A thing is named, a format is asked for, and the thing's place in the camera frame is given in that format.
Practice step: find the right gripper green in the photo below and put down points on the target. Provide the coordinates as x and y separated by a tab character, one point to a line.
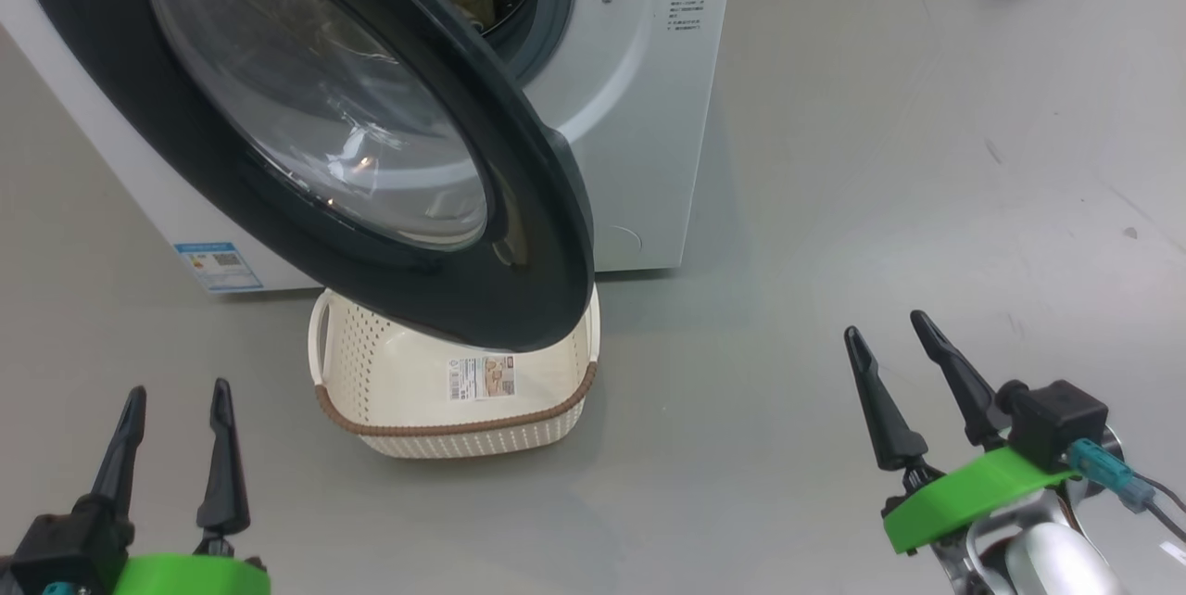
964	493

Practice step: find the black round glass washer door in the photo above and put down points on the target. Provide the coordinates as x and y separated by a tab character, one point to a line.
519	234

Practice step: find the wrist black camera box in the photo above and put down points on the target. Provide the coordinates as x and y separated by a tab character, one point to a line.
1061	419
65	544

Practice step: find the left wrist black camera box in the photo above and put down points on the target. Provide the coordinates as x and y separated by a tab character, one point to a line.
65	544

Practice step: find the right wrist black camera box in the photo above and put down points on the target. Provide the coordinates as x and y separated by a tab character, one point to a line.
1061	419

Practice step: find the basket barcode label sticker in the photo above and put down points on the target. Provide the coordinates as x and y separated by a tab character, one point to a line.
482	377

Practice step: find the white front-load washing machine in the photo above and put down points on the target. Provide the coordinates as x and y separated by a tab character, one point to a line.
639	113

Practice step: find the blue energy label sticker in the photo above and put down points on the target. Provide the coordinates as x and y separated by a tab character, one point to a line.
218	266

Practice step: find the cream perforated basket brown rim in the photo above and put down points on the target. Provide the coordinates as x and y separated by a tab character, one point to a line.
463	437

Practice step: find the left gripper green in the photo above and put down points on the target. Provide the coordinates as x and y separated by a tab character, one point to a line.
185	576

